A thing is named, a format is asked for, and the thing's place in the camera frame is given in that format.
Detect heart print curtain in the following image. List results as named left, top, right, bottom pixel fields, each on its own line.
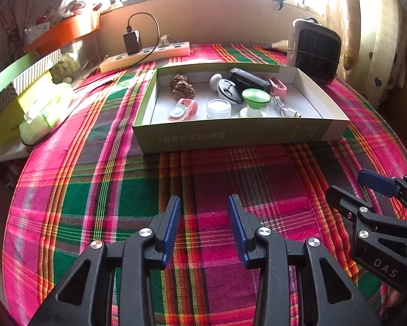
left=326, top=0, right=407, bottom=109

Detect red flower branches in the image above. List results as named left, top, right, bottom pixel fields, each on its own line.
left=0, top=0, right=31, bottom=51

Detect orange tray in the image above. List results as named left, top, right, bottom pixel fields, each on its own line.
left=23, top=10, right=100, bottom=55

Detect yellow box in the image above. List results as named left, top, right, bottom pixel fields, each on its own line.
left=0, top=73, right=56, bottom=146

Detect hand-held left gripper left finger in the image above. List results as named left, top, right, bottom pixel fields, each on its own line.
left=29, top=195, right=183, bottom=326

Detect pink clip with teal pad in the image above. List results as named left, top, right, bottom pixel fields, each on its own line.
left=167, top=98, right=199, bottom=122

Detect cream power strip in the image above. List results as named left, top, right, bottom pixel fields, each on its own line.
left=99, top=42, right=190, bottom=73

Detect green white striped box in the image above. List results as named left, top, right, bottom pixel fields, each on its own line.
left=0, top=48, right=63, bottom=102

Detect white plastic bag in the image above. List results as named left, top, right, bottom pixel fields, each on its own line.
left=51, top=0, right=102, bottom=19

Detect grey fan heater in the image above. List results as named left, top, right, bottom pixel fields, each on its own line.
left=287, top=17, right=342, bottom=85

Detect green tissue pack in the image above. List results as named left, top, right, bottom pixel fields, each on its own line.
left=20, top=84, right=76, bottom=145

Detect white plug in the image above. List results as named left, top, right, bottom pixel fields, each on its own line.
left=158, top=35, right=177, bottom=49

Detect translucent white jar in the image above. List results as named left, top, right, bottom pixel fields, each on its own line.
left=206, top=99, right=232, bottom=120

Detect clear plastic container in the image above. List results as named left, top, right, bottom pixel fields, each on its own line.
left=59, top=36, right=100, bottom=75

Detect black charger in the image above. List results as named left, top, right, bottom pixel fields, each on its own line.
left=123, top=30, right=143, bottom=55

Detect white usb cable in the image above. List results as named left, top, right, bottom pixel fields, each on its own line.
left=271, top=96, right=302, bottom=119

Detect person's right hand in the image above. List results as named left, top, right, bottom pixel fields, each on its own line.
left=386, top=287, right=407, bottom=315

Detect black rectangular device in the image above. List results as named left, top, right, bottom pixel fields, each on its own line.
left=228, top=68, right=271, bottom=93

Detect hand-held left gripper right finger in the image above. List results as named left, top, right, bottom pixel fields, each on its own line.
left=227, top=194, right=382, bottom=326

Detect black charger cable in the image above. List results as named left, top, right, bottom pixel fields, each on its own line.
left=126, top=12, right=161, bottom=65

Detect pink plastic clip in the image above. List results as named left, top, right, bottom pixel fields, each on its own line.
left=265, top=76, right=288, bottom=98

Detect small green printed box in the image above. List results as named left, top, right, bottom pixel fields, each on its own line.
left=51, top=59, right=80, bottom=84

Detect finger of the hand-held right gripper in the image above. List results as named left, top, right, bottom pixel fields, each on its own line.
left=326, top=185, right=407, bottom=235
left=357, top=170, right=407, bottom=223

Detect green and grey cardboard box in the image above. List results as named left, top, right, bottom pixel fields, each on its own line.
left=132, top=62, right=350, bottom=153

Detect plaid tablecloth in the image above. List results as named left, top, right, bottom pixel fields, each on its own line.
left=1, top=42, right=407, bottom=326

